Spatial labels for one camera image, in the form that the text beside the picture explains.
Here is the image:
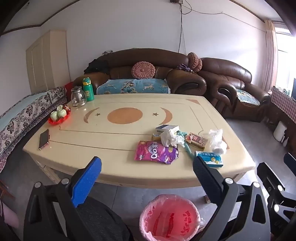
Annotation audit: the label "teal cross-shaped toy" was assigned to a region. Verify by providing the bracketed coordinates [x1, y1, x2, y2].
[176, 131, 197, 160]

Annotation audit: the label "round pink cushion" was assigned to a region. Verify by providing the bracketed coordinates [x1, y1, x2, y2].
[187, 52, 203, 73]
[132, 61, 156, 78]

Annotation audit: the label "floral patterned bed cover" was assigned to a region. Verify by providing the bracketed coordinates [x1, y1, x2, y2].
[0, 86, 67, 172]

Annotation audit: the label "dark clothes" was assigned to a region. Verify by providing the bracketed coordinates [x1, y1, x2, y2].
[84, 58, 110, 74]

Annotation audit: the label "white plastic bag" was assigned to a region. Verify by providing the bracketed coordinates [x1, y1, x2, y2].
[200, 128, 228, 154]

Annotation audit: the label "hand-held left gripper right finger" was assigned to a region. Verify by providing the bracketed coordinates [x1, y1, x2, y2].
[193, 156, 271, 241]

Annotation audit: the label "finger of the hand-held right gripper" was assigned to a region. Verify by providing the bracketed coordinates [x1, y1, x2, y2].
[257, 162, 296, 232]
[283, 152, 296, 173]

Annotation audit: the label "pink curtain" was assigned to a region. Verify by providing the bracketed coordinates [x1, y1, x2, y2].
[264, 20, 279, 92]

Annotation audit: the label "cream wardrobe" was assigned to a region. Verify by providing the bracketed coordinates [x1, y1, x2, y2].
[25, 29, 71, 94]

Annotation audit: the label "white container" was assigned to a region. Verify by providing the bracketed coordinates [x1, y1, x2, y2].
[273, 120, 287, 142]

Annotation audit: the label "window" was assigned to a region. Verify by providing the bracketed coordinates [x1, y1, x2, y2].
[275, 21, 296, 91]

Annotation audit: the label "glass pitcher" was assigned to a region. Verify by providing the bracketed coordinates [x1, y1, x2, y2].
[70, 86, 88, 108]

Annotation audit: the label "green water bottle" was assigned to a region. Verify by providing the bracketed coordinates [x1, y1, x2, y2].
[83, 78, 95, 102]

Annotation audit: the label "brown leather sofa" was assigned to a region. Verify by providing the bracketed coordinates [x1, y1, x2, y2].
[73, 48, 207, 96]

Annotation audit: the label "pink cloth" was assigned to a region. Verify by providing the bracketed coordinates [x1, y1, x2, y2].
[0, 204, 19, 230]

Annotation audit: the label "white and blue box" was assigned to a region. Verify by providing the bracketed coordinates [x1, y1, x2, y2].
[155, 125, 179, 134]

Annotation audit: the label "smartphone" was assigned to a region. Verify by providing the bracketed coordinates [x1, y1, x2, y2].
[38, 129, 50, 150]

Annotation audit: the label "blue armchair seat cover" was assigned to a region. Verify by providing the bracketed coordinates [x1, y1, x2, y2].
[236, 89, 261, 106]

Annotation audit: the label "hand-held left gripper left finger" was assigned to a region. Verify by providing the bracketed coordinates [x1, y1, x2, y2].
[23, 156, 102, 241]

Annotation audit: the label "cream coffee table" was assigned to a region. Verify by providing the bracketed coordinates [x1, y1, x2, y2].
[23, 93, 257, 204]

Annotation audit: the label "white tissue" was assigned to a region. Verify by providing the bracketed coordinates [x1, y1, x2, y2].
[160, 129, 185, 147]

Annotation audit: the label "red checkered tablecloth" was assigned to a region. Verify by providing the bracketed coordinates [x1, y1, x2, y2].
[269, 86, 296, 123]

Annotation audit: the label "red cloth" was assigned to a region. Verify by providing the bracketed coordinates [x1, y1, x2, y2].
[64, 82, 74, 98]

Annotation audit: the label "brown leather armchair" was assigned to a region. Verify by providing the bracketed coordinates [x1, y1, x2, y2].
[198, 57, 271, 122]

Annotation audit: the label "black wall cable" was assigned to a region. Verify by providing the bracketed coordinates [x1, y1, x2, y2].
[178, 0, 193, 54]

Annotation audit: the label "red tray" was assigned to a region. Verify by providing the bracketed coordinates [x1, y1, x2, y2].
[48, 105, 72, 126]

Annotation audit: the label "dark brown cabinet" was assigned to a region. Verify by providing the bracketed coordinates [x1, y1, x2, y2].
[261, 100, 296, 149]

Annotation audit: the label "trash bin with pink bag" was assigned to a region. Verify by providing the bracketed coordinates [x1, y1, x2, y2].
[139, 194, 201, 241]

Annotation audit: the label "purple snack bag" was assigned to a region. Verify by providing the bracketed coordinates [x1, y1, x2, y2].
[134, 140, 179, 164]

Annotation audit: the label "blue medicine box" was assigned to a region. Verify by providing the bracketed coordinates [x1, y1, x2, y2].
[195, 150, 224, 168]

